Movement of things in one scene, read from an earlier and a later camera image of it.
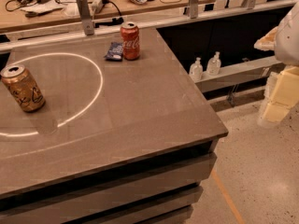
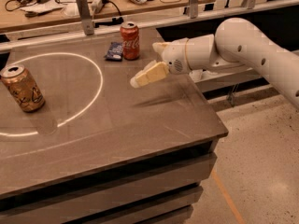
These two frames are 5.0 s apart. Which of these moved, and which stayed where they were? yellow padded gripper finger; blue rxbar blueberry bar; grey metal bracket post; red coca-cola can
Moved: yellow padded gripper finger
Stayed: red coca-cola can; blue rxbar blueberry bar; grey metal bracket post
